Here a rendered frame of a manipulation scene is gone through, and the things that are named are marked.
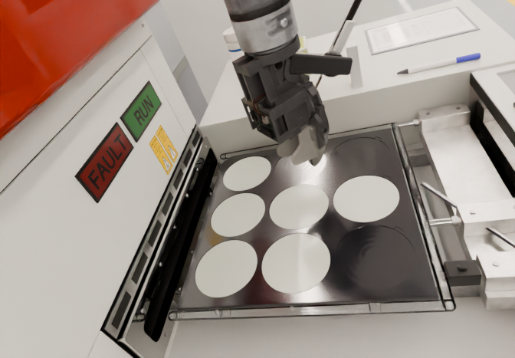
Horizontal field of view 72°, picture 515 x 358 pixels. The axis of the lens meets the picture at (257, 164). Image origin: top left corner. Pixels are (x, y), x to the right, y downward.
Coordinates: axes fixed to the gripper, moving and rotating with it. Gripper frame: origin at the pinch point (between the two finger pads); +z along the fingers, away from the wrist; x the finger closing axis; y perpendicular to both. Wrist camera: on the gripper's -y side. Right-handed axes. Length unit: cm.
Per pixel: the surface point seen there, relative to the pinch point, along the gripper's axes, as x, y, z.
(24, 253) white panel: 2.8, 37.2, -15.0
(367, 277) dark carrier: 17.0, 8.1, 6.6
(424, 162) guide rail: 4.4, -20.0, 13.4
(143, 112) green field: -18.6, 17.8, -13.2
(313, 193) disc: 0.0, 2.5, 6.5
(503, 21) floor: -104, -256, 96
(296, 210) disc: 0.6, 6.8, 6.5
